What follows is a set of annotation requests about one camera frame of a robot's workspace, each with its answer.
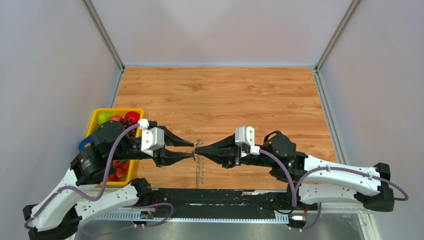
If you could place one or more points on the small red fruits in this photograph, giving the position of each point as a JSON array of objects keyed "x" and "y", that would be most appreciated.
[{"x": 121, "y": 168}]

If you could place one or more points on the yellow plastic bin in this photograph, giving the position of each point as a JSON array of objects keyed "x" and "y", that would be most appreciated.
[{"x": 94, "y": 126}]

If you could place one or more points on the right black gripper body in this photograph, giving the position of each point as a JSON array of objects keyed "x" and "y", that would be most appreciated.
[{"x": 246, "y": 158}]

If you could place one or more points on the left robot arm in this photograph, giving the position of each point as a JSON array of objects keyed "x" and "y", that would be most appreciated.
[{"x": 79, "y": 197}]

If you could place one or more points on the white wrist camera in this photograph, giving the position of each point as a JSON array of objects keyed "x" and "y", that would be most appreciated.
[
  {"x": 142, "y": 125},
  {"x": 244, "y": 139}
]

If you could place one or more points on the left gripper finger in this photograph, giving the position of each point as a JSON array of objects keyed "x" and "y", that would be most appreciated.
[
  {"x": 168, "y": 157},
  {"x": 170, "y": 139}
]

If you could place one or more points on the red apple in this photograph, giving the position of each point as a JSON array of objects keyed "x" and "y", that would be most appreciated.
[
  {"x": 132, "y": 117},
  {"x": 116, "y": 118}
]

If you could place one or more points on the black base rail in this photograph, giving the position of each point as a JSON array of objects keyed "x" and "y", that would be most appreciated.
[{"x": 216, "y": 203}]

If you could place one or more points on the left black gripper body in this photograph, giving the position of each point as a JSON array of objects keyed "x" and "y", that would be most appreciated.
[{"x": 158, "y": 155}]

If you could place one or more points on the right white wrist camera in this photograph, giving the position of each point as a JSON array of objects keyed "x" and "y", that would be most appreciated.
[{"x": 244, "y": 139}]

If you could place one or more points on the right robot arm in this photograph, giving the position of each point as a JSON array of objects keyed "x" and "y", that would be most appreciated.
[{"x": 310, "y": 180}]

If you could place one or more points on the blue chip bag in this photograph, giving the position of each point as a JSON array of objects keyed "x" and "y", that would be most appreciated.
[{"x": 85, "y": 142}]

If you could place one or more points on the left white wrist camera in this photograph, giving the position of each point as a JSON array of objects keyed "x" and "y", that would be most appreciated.
[{"x": 142, "y": 125}]

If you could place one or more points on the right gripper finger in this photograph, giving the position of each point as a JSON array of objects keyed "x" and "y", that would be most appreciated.
[
  {"x": 219, "y": 145},
  {"x": 222, "y": 156}
]

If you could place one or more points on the green pear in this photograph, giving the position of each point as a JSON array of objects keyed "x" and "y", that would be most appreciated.
[{"x": 103, "y": 116}]

